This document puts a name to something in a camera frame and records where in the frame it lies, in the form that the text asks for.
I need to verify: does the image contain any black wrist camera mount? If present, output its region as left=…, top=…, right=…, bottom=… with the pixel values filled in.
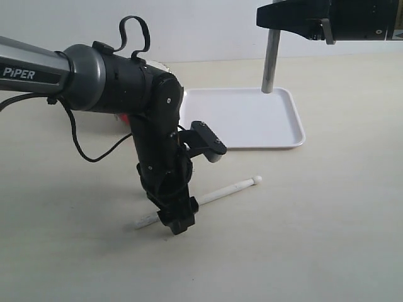
left=179, top=121, right=227, bottom=163

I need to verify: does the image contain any white plastic tray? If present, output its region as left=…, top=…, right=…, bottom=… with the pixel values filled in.
left=180, top=87, right=306, bottom=150

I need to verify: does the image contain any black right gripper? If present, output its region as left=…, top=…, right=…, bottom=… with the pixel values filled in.
left=256, top=0, right=395, bottom=45

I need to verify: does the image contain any white drumstick with ball tip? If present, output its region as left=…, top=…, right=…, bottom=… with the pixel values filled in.
left=133, top=176, right=263, bottom=230

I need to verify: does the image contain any grey worn drumstick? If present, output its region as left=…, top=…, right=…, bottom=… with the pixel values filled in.
left=261, top=30, right=281, bottom=94

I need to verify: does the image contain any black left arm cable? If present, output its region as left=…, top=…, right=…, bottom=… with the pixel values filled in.
left=0, top=15, right=150, bottom=163

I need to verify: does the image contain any small red drum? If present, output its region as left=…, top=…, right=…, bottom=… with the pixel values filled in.
left=113, top=61, right=173, bottom=131

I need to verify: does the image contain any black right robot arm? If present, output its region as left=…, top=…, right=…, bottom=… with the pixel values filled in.
left=256, top=0, right=402, bottom=45

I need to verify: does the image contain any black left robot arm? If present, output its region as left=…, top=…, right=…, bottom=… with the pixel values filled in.
left=1, top=37, right=198, bottom=234

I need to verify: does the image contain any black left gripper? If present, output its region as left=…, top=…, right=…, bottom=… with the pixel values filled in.
left=136, top=147, right=199, bottom=235

